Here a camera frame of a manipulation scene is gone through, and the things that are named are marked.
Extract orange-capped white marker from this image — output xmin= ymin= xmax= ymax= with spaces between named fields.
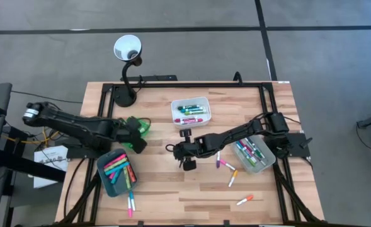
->
xmin=236 ymin=194 xmax=254 ymax=206

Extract teal plastic bin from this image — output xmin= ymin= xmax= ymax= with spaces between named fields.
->
xmin=96 ymin=148 xmax=139 ymax=198

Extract red fine-tip marker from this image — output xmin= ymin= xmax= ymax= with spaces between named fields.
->
xmin=241 ymin=138 xmax=261 ymax=160

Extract white plastic bin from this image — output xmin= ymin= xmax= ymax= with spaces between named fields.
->
xmin=170 ymin=96 xmax=212 ymax=129

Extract white printed paper sheet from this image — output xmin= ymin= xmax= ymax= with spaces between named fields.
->
xmin=33 ymin=144 xmax=69 ymax=189

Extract dark green fine-tip marker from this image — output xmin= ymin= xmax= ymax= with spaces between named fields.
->
xmin=246 ymin=137 xmax=267 ymax=160

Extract yellow-capped white marker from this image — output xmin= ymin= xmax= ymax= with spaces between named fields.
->
xmin=228 ymin=169 xmax=239 ymax=188

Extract yellow cable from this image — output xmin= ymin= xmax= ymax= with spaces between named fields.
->
xmin=1 ymin=125 xmax=62 ymax=146

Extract blue highlighter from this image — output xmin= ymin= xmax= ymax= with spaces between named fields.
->
xmin=110 ymin=169 xmax=122 ymax=185

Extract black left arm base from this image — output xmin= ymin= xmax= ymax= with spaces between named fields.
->
xmin=66 ymin=138 xmax=112 ymax=160

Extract blue fine-tip marker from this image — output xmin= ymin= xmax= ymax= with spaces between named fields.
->
xmin=234 ymin=142 xmax=256 ymax=167

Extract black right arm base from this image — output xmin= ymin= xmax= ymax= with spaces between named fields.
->
xmin=263 ymin=131 xmax=314 ymax=160

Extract black gooseneck desk lamp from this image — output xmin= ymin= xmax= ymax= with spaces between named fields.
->
xmin=113 ymin=34 xmax=143 ymax=108

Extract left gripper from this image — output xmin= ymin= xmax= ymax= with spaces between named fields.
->
xmin=117 ymin=115 xmax=148 ymax=155

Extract clear plastic bin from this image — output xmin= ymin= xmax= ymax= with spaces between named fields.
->
xmin=230 ymin=134 xmax=277 ymax=175

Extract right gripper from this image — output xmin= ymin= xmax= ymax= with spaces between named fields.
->
xmin=173 ymin=128 xmax=205 ymax=172

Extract plum fine-tip marker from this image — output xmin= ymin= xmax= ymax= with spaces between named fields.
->
xmin=237 ymin=140 xmax=259 ymax=163

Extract teal highlighter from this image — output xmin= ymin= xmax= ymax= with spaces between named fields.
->
xmin=105 ymin=161 xmax=130 ymax=177

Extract black aluminium table frame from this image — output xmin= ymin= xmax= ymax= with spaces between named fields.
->
xmin=57 ymin=80 xmax=326 ymax=227

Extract pink highlighter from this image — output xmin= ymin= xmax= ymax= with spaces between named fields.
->
xmin=103 ymin=153 xmax=127 ymax=168

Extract orange highlighter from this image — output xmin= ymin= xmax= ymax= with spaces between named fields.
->
xmin=126 ymin=165 xmax=137 ymax=183

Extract green plastic basket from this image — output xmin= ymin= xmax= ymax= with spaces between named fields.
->
xmin=119 ymin=116 xmax=152 ymax=151

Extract black desk legs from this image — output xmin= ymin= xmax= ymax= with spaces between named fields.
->
xmin=0 ymin=124 xmax=67 ymax=183

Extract light green highlighter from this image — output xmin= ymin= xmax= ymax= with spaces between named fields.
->
xmin=104 ymin=157 xmax=128 ymax=172

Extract blue-capped white marker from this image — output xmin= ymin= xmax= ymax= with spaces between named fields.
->
xmin=128 ymin=190 xmax=136 ymax=212

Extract black power strip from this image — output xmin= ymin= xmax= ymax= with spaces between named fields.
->
xmin=120 ymin=74 xmax=178 ymax=83

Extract black floor cable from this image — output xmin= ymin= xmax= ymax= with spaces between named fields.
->
xmin=11 ymin=90 xmax=84 ymax=105

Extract black table clamp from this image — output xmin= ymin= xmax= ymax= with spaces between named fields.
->
xmin=232 ymin=71 xmax=244 ymax=86

